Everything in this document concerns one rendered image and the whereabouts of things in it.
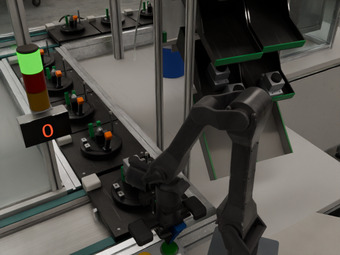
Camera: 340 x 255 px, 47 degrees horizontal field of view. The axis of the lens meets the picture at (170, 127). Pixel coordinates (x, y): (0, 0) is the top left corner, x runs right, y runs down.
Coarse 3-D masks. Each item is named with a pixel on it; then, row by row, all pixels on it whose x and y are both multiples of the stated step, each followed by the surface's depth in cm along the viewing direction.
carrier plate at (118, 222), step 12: (120, 168) 123; (108, 180) 118; (96, 192) 114; (108, 192) 114; (96, 204) 110; (108, 204) 110; (108, 216) 106; (120, 216) 106; (132, 216) 106; (144, 216) 106; (108, 228) 104; (120, 228) 103
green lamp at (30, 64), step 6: (18, 54) 88; (24, 54) 87; (30, 54) 88; (36, 54) 89; (18, 60) 89; (24, 60) 88; (30, 60) 88; (36, 60) 89; (24, 66) 89; (30, 66) 89; (36, 66) 90; (42, 66) 92; (24, 72) 90; (30, 72) 90; (36, 72) 90
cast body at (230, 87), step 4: (228, 84) 105; (232, 84) 105; (236, 84) 104; (240, 84) 105; (228, 88) 104; (232, 88) 104; (236, 88) 103; (240, 88) 103; (224, 92) 107; (228, 92) 105
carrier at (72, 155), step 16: (96, 128) 141; (112, 128) 134; (64, 144) 133; (80, 144) 130; (96, 144) 130; (112, 144) 130; (128, 144) 133; (80, 160) 126; (96, 160) 126; (112, 160) 126; (80, 176) 120
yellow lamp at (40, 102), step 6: (30, 96) 93; (36, 96) 93; (42, 96) 94; (48, 96) 96; (30, 102) 95; (36, 102) 94; (42, 102) 95; (48, 102) 96; (30, 108) 96; (36, 108) 95; (42, 108) 96
